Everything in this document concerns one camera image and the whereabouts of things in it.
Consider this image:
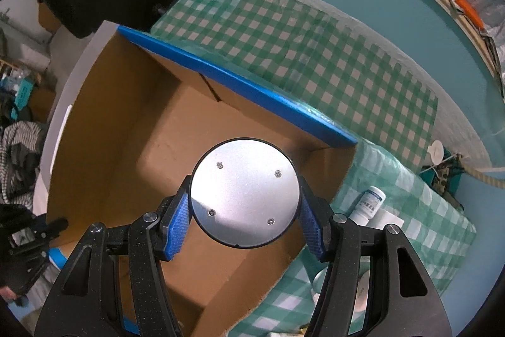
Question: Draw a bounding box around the small white pill bottle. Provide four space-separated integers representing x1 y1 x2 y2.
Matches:
349 186 386 226

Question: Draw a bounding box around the white power adapter cube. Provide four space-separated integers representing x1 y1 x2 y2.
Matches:
367 209 404 230

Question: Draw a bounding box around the blue-edged cardboard box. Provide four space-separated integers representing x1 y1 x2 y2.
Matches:
41 22 357 336

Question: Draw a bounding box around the green cylindrical tin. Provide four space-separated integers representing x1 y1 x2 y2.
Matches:
312 268 327 295

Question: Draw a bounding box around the striped clothing pile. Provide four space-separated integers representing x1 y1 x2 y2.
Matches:
1 121 48 210

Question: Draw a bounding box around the green checkered tablecloth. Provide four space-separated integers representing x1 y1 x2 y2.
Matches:
149 0 478 337

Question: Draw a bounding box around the white round cup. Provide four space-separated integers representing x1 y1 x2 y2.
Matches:
427 139 444 165

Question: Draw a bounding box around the teal box on floor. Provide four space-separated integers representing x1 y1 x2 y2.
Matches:
11 78 34 121

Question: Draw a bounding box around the orange object on ledge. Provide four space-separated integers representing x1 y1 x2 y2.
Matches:
454 0 484 31

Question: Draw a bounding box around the wooden window ledge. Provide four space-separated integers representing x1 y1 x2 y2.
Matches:
434 0 500 80

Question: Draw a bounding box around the silver foil window cover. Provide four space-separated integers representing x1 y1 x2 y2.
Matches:
453 0 504 98

